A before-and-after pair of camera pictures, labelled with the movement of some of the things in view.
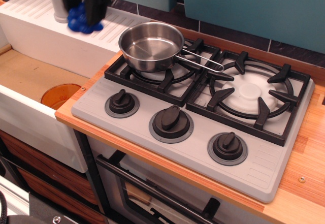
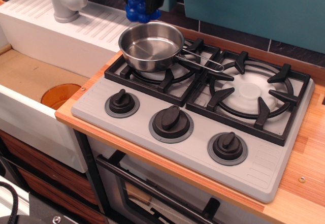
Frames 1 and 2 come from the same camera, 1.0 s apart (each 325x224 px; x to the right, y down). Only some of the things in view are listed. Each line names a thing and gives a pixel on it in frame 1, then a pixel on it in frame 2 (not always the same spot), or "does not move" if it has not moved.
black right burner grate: (251, 94) does not move
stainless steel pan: (152, 46) does not move
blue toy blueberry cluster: (77, 20) → (136, 10)
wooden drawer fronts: (66, 203) does not move
